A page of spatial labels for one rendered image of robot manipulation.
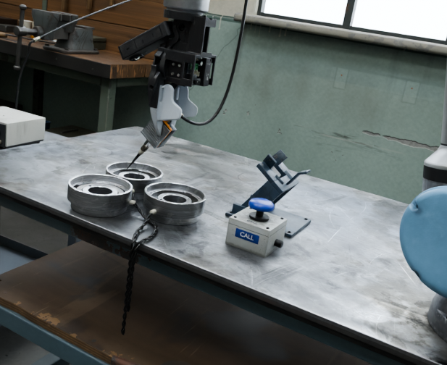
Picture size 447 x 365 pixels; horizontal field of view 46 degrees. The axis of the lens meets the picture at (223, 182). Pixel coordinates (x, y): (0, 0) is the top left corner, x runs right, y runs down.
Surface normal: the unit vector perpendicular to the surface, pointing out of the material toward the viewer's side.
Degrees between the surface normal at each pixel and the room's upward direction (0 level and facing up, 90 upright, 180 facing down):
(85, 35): 87
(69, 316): 0
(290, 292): 0
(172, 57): 90
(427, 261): 98
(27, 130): 90
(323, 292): 0
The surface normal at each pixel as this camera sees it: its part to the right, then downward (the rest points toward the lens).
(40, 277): 0.15, -0.94
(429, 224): -0.75, 0.22
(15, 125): 0.89, 0.26
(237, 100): -0.48, 0.20
